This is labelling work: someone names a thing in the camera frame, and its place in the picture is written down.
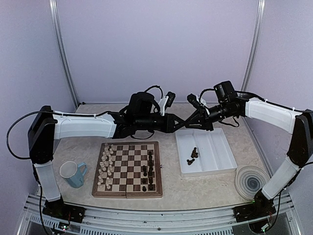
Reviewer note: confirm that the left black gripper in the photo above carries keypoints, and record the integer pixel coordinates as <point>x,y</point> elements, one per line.
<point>169,126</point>

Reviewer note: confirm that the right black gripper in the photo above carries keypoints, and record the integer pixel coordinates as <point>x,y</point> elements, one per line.
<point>204,120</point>

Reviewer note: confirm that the white plastic tray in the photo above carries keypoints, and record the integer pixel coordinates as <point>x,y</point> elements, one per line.
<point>215,155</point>

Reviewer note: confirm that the dark chess piece corner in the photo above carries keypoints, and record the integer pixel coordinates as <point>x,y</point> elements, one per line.
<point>151,187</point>

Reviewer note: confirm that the wooden chess board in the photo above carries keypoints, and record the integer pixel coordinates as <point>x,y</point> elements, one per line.
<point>130,157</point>

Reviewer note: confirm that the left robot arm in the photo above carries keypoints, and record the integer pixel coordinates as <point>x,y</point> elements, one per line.
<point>74,136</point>

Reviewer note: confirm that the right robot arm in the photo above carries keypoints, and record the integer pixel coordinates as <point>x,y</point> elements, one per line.
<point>282,132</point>

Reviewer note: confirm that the pile of dark chess pieces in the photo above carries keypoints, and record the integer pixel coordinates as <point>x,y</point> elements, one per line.
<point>193,156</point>

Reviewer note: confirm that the white chess pieces row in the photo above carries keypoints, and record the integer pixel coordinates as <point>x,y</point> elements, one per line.
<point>105,168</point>

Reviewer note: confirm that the grey spiral coaster plate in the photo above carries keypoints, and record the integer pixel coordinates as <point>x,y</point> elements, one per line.
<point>249,180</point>

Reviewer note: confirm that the light blue mug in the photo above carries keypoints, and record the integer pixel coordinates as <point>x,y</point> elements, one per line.
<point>73,173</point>

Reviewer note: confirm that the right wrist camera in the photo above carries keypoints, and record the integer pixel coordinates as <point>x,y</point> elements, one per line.
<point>198,103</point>

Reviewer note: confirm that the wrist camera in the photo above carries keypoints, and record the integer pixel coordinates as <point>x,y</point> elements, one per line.
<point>198,103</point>
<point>166,102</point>

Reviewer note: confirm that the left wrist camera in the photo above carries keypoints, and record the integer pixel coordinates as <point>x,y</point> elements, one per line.
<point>166,102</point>

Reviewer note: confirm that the aluminium front rail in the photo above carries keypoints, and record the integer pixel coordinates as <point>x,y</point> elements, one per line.
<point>104,221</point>

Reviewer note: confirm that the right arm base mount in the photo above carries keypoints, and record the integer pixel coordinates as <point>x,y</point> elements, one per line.
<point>254,210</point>

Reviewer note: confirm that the right aluminium corner post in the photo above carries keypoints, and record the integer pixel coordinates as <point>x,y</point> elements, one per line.
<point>254,44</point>

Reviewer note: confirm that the aluminium corner post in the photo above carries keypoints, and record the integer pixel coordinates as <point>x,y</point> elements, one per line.
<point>254,44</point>
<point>62,52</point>

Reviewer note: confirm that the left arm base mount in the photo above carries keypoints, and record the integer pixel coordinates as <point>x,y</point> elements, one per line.
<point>66,212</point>

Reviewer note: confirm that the left aluminium corner post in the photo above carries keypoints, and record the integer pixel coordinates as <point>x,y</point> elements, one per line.
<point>62,52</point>

